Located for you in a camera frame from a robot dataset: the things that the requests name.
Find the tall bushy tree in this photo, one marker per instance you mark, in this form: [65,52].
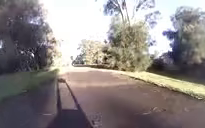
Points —
[130,46]

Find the pale distant trees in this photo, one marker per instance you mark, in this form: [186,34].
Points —
[90,51]

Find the row of dark trees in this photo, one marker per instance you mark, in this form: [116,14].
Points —
[23,40]

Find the dark green tree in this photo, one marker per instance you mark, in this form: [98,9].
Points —
[190,40]

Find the reddish-brown asphalt path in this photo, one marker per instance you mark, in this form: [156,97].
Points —
[123,96]

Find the grass strip with leaves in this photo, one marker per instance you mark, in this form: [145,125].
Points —
[10,85]

